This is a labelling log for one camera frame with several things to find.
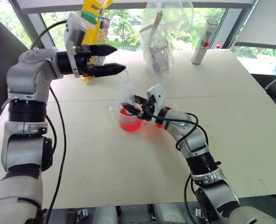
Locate clear plastic bag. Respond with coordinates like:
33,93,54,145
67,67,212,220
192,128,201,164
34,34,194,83
138,0,196,78

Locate yellow snack bag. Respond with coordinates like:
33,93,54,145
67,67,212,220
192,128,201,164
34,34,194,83
80,0,114,84

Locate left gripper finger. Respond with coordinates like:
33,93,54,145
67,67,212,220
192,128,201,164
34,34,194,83
89,44,118,57
91,63,127,77

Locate metal wire basket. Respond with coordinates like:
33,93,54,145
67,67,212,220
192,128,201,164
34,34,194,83
139,24,174,73

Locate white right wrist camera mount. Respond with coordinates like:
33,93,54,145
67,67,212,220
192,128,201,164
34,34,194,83
146,84,167,124

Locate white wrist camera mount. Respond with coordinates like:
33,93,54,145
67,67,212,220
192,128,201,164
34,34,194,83
146,84,167,124
64,16,88,79

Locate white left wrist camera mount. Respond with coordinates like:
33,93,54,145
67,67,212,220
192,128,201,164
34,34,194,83
64,16,88,79

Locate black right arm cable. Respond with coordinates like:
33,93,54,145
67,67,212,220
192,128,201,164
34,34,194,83
149,111,210,224

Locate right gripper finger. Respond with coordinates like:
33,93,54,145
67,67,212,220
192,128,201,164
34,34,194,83
133,94,148,105
121,102,141,116

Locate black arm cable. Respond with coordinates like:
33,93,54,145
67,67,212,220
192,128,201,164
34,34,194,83
30,20,68,224
149,111,210,224

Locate metal strap buckle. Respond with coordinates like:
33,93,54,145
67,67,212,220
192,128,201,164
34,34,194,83
66,208,89,223
194,208,209,220

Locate grey rounded shape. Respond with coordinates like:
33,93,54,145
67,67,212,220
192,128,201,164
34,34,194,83
153,203,186,224
90,206,118,224

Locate wooden chopsticks pair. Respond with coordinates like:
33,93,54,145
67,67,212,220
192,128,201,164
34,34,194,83
148,10,164,46

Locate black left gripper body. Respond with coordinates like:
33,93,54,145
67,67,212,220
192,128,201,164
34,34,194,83
73,44,96,77

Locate clear cup with red liquid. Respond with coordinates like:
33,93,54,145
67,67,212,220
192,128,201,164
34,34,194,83
109,105,143,134

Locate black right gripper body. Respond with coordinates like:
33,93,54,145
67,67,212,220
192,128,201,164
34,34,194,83
137,96,158,122

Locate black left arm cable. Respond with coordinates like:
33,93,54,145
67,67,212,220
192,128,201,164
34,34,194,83
30,20,68,224

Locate white cylindrical tube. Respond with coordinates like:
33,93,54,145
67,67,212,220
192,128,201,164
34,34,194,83
191,19,219,65

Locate clear plastic cup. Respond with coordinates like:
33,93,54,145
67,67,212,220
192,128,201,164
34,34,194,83
163,104,178,114

